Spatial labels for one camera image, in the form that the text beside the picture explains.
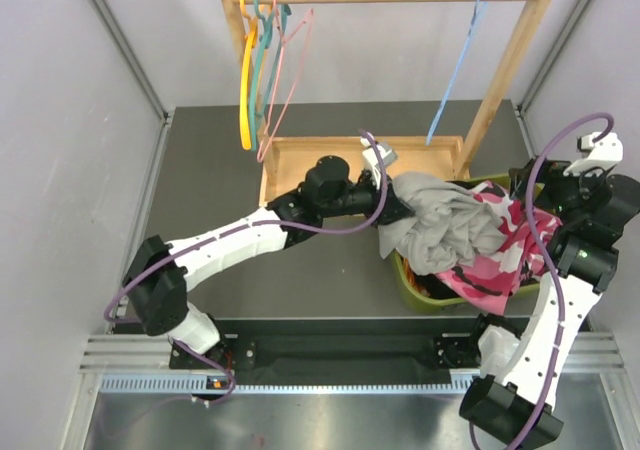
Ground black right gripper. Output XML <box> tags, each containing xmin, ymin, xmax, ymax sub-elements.
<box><xmin>510</xmin><ymin>154</ymin><xmax>609</xmax><ymax>226</ymax></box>

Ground grey trousers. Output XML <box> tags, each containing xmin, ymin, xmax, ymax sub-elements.
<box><xmin>378</xmin><ymin>172</ymin><xmax>506</xmax><ymax>275</ymax></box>

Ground orange white trousers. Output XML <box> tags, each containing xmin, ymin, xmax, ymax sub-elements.
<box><xmin>400</xmin><ymin>257</ymin><xmax>430</xmax><ymax>297</ymax></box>

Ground pink camouflage trousers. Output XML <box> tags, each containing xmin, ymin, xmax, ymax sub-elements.
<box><xmin>436</xmin><ymin>180</ymin><xmax>545</xmax><ymax>315</ymax></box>

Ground blue wire hanger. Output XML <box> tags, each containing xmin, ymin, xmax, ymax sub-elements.
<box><xmin>425</xmin><ymin>0</ymin><xmax>488</xmax><ymax>146</ymax></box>

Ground pink wire hanger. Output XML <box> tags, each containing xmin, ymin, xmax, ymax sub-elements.
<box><xmin>256</xmin><ymin>0</ymin><xmax>316</xmax><ymax>164</ymax></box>

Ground teal plastic hanger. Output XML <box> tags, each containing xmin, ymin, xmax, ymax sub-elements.
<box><xmin>248</xmin><ymin>0</ymin><xmax>275</xmax><ymax>151</ymax></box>

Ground orange plastic hanger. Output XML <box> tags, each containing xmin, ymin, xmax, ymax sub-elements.
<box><xmin>239</xmin><ymin>0</ymin><xmax>263</xmax><ymax>151</ymax></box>

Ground black trousers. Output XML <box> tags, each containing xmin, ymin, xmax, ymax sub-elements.
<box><xmin>415</xmin><ymin>274</ymin><xmax>459</xmax><ymax>300</ymax></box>

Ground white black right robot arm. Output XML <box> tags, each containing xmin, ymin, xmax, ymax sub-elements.
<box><xmin>459</xmin><ymin>157</ymin><xmax>639</xmax><ymax>449</ymax></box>

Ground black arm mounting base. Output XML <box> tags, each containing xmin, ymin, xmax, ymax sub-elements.
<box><xmin>204</xmin><ymin>333</ymin><xmax>480</xmax><ymax>370</ymax></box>

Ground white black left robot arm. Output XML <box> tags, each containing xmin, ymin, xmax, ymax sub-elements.
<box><xmin>123</xmin><ymin>156</ymin><xmax>414</xmax><ymax>367</ymax></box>

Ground olive green plastic basket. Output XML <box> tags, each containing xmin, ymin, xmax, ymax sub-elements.
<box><xmin>391</xmin><ymin>174</ymin><xmax>542</xmax><ymax>314</ymax></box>

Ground wooden clothes rack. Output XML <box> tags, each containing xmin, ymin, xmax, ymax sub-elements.
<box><xmin>221</xmin><ymin>0</ymin><xmax>551</xmax><ymax>205</ymax></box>

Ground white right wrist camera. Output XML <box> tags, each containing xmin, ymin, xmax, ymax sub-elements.
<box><xmin>563</xmin><ymin>132</ymin><xmax>624</xmax><ymax>177</ymax></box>

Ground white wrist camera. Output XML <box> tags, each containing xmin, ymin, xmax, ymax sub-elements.
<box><xmin>360</xmin><ymin>137</ymin><xmax>398</xmax><ymax>173</ymax></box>
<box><xmin>563</xmin><ymin>132</ymin><xmax>624</xmax><ymax>177</ymax></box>

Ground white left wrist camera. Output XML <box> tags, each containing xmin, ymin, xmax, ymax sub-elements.
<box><xmin>360</xmin><ymin>137</ymin><xmax>398</xmax><ymax>173</ymax></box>

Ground grey slotted cable duct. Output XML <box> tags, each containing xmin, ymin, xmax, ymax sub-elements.
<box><xmin>99</xmin><ymin>372</ymin><xmax>496</xmax><ymax>395</ymax></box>

